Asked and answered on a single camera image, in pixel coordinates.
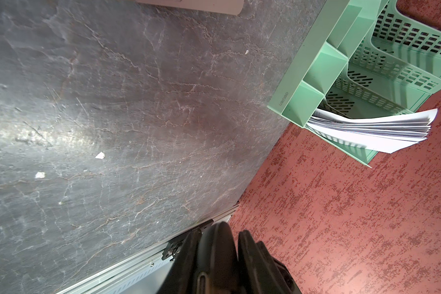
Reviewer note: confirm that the green plastic desk organizer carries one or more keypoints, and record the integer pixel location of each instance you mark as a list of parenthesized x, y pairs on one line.
[(360, 60)]

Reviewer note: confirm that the black wireless mouse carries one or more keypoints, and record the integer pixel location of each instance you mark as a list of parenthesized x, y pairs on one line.
[(216, 268)]

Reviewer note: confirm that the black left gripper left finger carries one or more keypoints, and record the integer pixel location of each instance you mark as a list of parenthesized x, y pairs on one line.
[(180, 277)]

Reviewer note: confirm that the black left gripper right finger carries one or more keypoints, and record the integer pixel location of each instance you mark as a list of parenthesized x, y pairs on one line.
[(260, 272)]

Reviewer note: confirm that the silver laptop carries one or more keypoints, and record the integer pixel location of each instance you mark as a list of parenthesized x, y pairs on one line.
[(229, 7)]

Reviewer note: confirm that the aluminium front rail frame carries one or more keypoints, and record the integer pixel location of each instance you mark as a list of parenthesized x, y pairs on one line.
[(145, 264)]

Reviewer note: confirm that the white paper stack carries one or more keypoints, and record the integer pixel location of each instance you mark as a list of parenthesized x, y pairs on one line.
[(385, 134)]

